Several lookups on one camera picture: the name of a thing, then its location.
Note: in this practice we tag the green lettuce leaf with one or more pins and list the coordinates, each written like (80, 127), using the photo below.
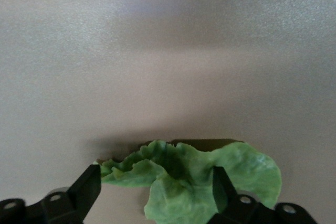
(183, 195)

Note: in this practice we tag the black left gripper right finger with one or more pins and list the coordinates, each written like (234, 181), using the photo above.
(225, 200)

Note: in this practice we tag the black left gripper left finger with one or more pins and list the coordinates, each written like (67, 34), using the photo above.
(78, 197)

